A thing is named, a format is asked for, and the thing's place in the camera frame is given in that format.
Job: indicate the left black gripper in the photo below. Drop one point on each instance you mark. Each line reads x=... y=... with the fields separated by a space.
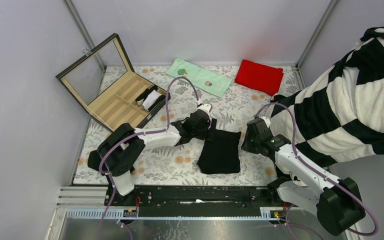
x=203 y=135

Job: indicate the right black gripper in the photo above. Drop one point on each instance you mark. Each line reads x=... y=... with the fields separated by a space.
x=245 y=145

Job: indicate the black underwear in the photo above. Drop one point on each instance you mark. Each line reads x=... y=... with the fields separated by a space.
x=220 y=153

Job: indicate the black wooden compartment box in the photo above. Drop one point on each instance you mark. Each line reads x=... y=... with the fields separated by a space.
x=106 y=86

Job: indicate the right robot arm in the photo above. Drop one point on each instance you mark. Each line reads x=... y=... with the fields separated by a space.
x=334 y=201

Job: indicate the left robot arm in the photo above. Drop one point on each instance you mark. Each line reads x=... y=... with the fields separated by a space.
x=116 y=155

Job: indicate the floral patterned table mat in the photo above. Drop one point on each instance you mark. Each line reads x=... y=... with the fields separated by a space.
x=177 y=165

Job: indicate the light green printed cloth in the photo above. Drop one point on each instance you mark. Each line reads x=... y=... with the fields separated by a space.
x=204 y=79

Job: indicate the white rolled cloth in box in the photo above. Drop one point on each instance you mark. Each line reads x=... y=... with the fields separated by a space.
x=151 y=99

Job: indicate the red folded cloth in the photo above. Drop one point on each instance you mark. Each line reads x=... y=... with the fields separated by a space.
x=259 y=77

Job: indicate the black rolled sock in box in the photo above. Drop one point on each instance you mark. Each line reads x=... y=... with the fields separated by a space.
x=141 y=98

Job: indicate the black white checkered blanket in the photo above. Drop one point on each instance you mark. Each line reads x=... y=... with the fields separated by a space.
x=340 y=116

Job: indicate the black garment at mat edge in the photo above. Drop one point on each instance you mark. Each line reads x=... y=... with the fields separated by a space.
x=94 y=160

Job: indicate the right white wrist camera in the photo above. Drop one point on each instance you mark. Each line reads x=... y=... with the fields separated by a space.
x=266 y=120

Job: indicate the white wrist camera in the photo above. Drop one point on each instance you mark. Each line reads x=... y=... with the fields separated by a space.
x=266 y=120
x=206 y=107

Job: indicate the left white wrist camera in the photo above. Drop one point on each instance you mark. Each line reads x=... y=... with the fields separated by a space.
x=206 y=107

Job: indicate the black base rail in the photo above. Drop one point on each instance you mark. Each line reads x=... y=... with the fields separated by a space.
x=196 y=201

